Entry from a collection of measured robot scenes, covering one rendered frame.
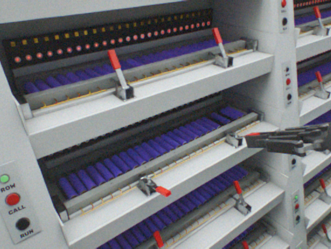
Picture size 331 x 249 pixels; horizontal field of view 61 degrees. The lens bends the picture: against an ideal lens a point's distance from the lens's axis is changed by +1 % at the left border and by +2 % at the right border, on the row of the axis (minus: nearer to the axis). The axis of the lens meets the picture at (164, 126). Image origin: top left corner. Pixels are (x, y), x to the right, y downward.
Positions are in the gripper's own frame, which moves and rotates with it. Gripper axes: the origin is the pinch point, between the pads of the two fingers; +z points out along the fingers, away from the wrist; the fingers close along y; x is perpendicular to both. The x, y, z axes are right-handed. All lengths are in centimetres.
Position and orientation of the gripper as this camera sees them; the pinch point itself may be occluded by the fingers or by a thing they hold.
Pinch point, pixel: (261, 139)
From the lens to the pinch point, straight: 67.6
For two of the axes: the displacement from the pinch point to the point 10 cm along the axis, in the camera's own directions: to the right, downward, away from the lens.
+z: -5.2, 0.7, 8.5
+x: -3.1, -9.4, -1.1
